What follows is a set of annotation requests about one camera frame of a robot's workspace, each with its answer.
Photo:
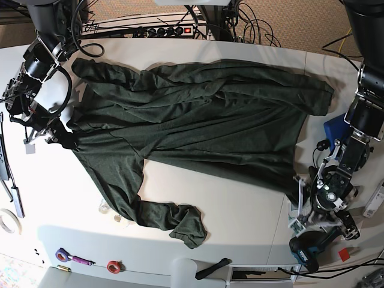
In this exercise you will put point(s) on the white rectangular device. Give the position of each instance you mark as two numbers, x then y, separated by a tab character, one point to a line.
374	202

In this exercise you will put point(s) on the black cordless drill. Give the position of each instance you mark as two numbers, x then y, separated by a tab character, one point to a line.
306	247

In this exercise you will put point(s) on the red square card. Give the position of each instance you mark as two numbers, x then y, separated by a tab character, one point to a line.
344	254

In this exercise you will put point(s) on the white tape roll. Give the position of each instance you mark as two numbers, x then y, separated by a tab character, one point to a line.
10	223

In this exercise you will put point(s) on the black power strip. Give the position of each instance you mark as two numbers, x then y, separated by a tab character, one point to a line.
164	32

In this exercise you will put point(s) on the dark remote control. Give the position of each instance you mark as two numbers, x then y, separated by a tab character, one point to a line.
4	173

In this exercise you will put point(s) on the blue box with black knob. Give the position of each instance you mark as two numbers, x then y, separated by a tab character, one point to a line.
336	128

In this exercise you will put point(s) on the red tape roll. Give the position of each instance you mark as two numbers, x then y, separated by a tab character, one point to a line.
114	267

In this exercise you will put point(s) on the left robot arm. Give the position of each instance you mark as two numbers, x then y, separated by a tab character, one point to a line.
365	114

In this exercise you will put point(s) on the grey usb hub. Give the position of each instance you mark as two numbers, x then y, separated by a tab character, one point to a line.
17	202

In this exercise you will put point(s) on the purple tape roll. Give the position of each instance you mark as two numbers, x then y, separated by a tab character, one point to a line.
62	255

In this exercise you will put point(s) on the purple marker pen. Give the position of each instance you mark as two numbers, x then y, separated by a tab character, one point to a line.
82	261

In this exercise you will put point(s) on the gold green small cylinder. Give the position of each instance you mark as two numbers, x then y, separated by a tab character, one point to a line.
63	268

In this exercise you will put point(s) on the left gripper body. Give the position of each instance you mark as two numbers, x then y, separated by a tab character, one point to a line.
325	202

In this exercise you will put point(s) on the dark green t-shirt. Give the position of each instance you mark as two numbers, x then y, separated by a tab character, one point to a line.
233	119

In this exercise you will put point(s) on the paper instruction booklet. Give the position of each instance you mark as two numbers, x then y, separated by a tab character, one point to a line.
298	222

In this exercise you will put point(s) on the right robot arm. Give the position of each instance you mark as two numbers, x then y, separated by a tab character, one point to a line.
58	25

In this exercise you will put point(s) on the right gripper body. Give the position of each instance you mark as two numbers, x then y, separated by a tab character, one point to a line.
35	119

